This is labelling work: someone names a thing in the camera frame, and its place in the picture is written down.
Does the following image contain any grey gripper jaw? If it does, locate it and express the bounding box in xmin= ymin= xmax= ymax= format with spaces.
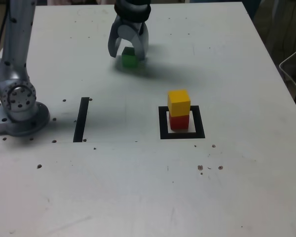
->
xmin=117 ymin=21 xmax=149 ymax=61
xmin=107 ymin=15 xmax=121 ymax=58

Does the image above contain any green cube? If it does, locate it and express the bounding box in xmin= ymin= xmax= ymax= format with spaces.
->
xmin=121 ymin=46 xmax=140 ymax=69

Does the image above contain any red cube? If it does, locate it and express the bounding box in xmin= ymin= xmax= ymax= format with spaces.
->
xmin=169 ymin=114 xmax=190 ymax=131

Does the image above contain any yellow cube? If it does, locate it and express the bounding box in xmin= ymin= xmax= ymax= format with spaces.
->
xmin=167 ymin=89 xmax=191 ymax=117

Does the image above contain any black cable beside table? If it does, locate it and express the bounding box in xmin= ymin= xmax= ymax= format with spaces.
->
xmin=0 ymin=0 xmax=10 ymax=62

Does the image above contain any black tape square outline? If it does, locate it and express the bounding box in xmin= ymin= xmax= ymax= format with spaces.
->
xmin=158 ymin=105 xmax=206 ymax=140

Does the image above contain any black tape strip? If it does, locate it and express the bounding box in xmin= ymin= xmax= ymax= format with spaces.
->
xmin=73 ymin=97 xmax=90 ymax=143

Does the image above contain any white cable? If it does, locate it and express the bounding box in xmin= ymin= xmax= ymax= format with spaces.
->
xmin=279 ymin=40 xmax=296 ymax=93

